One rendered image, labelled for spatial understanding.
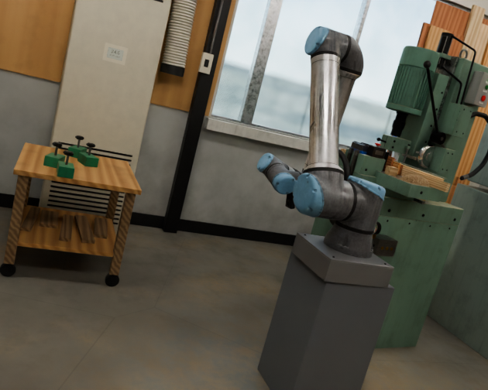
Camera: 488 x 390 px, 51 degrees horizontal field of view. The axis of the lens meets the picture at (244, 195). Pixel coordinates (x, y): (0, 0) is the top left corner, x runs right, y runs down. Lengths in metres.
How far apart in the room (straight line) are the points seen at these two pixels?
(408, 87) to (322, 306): 1.22
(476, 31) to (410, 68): 2.02
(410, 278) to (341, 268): 0.99
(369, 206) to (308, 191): 0.25
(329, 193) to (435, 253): 1.16
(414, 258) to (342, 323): 0.89
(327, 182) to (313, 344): 0.59
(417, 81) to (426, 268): 0.95
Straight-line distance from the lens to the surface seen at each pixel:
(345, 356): 2.07
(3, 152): 3.59
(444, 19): 4.47
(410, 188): 2.38
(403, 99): 2.64
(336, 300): 1.92
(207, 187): 3.78
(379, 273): 1.96
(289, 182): 2.13
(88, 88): 3.22
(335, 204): 1.84
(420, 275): 2.85
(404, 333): 2.98
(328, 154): 1.89
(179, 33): 3.40
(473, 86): 2.84
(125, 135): 3.28
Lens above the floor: 1.13
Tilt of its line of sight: 12 degrees down
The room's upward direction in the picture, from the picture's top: 15 degrees clockwise
